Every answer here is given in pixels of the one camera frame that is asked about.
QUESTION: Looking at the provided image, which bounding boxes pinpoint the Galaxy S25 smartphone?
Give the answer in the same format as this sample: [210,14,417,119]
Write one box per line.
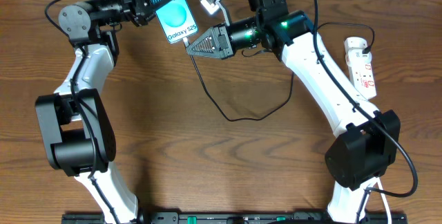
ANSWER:
[156,0,198,44]

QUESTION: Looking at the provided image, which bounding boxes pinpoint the black charging cable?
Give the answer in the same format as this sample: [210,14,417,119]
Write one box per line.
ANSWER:
[182,22,376,122]

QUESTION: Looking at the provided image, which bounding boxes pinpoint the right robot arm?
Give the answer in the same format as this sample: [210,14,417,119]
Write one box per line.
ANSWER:
[185,0,403,223]

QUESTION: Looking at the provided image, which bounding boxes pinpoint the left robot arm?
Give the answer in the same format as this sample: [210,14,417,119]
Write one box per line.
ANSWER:
[35,0,173,223]

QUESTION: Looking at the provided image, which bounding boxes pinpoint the white charger plug adapter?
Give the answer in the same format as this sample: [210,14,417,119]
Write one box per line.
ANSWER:
[344,37,371,54]

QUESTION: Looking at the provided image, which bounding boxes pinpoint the white power strip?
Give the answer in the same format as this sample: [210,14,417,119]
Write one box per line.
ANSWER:
[345,49,376,100]

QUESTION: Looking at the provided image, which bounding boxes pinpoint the black left camera cable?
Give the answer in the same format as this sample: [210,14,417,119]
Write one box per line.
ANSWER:
[44,0,122,224]

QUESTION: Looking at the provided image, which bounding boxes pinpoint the black camera cable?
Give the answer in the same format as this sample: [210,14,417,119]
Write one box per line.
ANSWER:
[44,0,122,224]
[212,0,419,223]

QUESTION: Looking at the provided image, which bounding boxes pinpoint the black right camera cable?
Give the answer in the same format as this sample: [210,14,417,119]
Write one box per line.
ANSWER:
[212,0,419,223]

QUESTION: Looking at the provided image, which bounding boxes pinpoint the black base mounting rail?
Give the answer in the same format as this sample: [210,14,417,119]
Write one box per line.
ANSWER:
[61,212,408,224]

